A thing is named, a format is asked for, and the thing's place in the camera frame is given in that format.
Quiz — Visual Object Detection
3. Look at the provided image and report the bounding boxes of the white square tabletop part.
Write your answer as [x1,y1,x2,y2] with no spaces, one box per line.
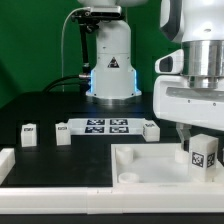
[110,143,224,188]

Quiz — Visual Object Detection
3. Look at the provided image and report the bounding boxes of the black camera stand pole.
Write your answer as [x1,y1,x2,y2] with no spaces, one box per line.
[79,21,99,74]

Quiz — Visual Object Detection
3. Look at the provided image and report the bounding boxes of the white U-shaped obstacle fence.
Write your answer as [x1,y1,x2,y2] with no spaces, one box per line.
[0,146,224,215]

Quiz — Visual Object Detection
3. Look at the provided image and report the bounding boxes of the black camera on stand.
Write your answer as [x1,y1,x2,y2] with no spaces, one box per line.
[71,7,122,21]

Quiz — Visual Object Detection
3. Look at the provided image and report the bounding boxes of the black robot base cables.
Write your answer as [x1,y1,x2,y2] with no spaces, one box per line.
[41,74,93,93]

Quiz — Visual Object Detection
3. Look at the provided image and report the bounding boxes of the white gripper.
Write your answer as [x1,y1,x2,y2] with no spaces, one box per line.
[153,49,224,151]

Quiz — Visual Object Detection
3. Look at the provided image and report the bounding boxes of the white marker base plate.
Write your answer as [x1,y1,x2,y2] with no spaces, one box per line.
[68,118,143,135]

